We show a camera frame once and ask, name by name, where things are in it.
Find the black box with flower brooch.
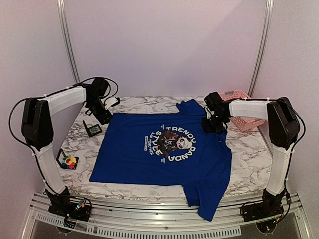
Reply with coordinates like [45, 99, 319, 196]
[55, 148, 79, 170]

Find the silver round brooch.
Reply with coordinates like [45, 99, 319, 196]
[90, 127, 99, 133]

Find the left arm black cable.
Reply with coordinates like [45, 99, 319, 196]
[7, 76, 119, 155]

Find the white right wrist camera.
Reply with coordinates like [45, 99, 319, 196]
[204, 106, 212, 119]

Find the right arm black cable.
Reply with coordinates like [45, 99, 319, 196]
[264, 97, 307, 160]

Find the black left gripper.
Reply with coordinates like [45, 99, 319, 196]
[87, 98, 113, 125]

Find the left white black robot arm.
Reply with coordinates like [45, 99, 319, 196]
[21, 77, 113, 194]

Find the pink perforated plastic basket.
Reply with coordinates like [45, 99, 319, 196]
[219, 90, 265, 132]

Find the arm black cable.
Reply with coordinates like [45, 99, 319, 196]
[7, 76, 119, 155]
[264, 97, 307, 160]

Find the blue printed t-shirt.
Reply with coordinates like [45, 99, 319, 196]
[89, 99, 232, 221]

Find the left aluminium corner post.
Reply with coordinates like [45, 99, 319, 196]
[57, 0, 80, 83]

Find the aluminium front rail frame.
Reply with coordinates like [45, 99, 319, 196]
[21, 193, 312, 239]

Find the right aluminium corner post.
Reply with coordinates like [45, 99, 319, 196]
[247, 0, 274, 97]

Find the black box with silver brooch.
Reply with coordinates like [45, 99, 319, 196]
[82, 120, 102, 137]

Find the aluminium corner post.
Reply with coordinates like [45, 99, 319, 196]
[57, 0, 80, 83]
[247, 0, 274, 97]

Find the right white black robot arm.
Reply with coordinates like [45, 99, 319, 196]
[202, 92, 300, 197]

